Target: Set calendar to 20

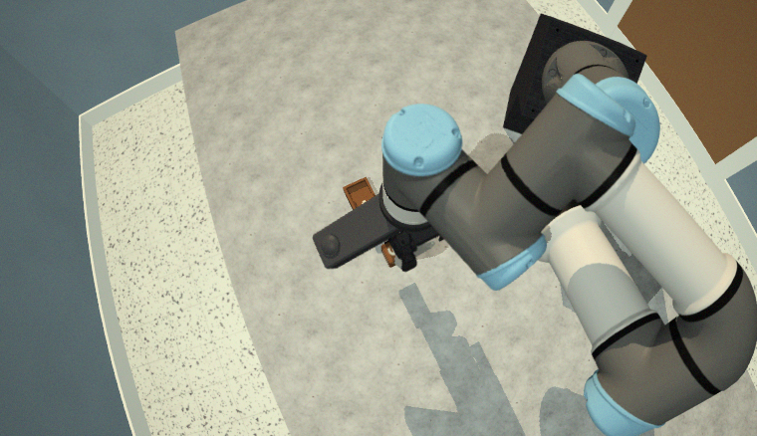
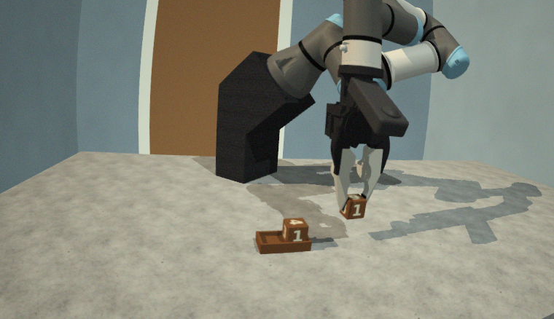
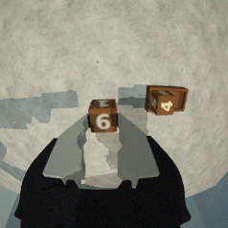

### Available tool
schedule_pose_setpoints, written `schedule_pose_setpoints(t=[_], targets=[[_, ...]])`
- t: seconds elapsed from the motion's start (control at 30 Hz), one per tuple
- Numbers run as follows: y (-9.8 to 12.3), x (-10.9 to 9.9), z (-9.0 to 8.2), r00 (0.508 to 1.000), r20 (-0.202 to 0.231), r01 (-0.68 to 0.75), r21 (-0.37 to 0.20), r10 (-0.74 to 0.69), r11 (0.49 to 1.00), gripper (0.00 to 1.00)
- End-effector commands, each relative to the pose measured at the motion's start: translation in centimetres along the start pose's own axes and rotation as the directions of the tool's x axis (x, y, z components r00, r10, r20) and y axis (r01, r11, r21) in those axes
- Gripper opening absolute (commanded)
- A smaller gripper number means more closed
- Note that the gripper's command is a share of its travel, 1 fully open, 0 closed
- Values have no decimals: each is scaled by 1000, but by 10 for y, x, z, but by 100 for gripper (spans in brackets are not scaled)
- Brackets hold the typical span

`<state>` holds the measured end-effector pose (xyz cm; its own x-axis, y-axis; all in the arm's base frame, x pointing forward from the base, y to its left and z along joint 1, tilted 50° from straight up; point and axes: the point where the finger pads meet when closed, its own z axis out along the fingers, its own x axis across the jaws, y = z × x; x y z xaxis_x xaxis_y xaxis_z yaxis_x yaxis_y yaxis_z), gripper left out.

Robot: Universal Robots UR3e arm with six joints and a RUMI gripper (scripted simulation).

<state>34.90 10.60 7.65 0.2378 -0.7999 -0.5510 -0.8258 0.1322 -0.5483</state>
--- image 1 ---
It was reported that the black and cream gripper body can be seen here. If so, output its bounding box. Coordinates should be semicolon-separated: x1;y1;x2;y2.
379;184;444;259

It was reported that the brown wooden tray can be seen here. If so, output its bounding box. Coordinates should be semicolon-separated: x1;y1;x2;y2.
343;177;376;210

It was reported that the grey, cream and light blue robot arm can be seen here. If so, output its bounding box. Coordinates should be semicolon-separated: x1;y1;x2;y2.
381;41;757;436

